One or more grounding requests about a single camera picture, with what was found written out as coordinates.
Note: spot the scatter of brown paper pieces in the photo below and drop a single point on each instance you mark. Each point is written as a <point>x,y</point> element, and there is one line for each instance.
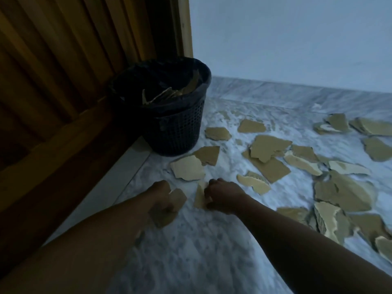
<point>269,146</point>

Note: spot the person's right forearm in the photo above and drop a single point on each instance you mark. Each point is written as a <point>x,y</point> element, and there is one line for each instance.
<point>312,257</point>

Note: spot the person's left forearm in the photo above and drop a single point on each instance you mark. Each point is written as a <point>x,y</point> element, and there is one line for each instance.
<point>76,251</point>

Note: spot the brown wooden door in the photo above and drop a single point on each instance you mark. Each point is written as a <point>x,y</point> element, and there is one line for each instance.
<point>46,104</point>

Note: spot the black bin with liner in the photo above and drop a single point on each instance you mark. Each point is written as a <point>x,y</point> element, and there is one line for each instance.
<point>174,131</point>

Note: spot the person's left hand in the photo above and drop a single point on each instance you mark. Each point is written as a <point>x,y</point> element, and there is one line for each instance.
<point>160,195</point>

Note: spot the person's right hand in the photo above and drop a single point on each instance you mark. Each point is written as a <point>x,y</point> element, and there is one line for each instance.
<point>226,197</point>

